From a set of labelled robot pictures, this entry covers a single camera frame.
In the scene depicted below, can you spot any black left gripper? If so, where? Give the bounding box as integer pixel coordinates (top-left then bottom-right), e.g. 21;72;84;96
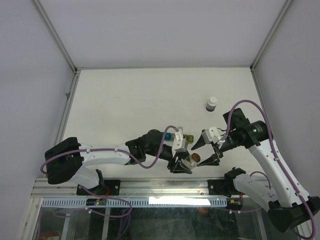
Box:
145;143;194;174

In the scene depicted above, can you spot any clear glass pill bottle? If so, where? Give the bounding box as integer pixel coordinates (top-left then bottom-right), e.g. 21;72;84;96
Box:
182;154;199;170

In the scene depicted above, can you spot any weekly pill organizer strip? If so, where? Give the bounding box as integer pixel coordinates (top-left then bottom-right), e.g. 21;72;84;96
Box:
161;126;194;144

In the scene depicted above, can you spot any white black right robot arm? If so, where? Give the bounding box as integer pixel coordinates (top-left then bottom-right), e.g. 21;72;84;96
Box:
192;108;320;233

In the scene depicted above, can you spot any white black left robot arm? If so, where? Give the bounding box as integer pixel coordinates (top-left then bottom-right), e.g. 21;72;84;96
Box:
40;129;192;195

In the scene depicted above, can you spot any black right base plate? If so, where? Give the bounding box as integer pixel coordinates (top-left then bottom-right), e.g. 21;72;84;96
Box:
207;178;253;198

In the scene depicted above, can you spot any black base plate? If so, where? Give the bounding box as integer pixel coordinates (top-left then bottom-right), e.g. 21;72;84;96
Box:
207;178;253;198
88;179;121;197

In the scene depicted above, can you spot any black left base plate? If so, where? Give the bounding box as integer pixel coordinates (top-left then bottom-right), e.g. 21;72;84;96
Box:
88;179;121;197

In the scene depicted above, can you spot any grey slotted cable duct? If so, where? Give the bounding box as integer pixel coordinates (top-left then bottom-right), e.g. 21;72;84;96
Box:
42;197;227;209

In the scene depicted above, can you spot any aluminium mounting rail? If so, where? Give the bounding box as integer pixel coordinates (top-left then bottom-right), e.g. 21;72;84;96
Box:
31;176;301;201

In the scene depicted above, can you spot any aluminium frame post right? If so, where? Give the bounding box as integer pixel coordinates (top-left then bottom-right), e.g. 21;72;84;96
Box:
249;0;295;72

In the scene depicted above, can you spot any aluminium frame post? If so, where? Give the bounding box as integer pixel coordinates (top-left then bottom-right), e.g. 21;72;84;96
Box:
249;0;295;72
31;0;78;74

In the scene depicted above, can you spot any aluminium frame post left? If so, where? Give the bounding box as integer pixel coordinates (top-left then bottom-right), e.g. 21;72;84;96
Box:
31;0;78;74

